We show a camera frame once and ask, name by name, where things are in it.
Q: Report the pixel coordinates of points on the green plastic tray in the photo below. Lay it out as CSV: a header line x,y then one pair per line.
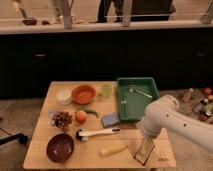
x,y
132,105

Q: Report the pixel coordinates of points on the bunch of dark grapes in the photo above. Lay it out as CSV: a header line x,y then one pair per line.
x,y
62,120

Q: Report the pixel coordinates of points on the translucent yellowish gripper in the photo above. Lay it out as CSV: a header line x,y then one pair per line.
x,y
147,146

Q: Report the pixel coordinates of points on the blue sponge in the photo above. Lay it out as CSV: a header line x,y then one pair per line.
x,y
110,120

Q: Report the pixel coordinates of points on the orange fruit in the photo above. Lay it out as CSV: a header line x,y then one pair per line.
x,y
81,117

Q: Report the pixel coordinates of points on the wooden folding table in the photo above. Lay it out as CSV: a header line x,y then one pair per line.
x,y
86,154

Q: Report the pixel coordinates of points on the white cup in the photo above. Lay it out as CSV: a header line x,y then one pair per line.
x,y
63,96

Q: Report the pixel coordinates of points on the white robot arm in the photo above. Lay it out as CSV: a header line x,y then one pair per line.
x,y
163,113

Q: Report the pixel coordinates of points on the silver fork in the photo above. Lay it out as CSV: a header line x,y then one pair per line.
x,y
139,92

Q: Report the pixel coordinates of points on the orange-red bowl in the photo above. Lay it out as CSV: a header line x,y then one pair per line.
x,y
83,94

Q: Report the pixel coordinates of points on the green chili pepper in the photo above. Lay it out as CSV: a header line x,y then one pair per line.
x,y
90,111

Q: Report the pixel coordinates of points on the light green cup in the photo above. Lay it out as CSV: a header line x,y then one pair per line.
x,y
105,91

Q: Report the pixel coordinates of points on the white handled brush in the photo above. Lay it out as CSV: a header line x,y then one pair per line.
x,y
84,135

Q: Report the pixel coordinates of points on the dark framed card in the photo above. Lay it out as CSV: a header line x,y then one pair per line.
x,y
142,157

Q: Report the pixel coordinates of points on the dark maroon bowl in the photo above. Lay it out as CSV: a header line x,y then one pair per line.
x,y
60,148

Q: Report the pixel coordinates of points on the black cabinet counter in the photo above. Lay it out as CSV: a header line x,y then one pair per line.
x,y
31,57

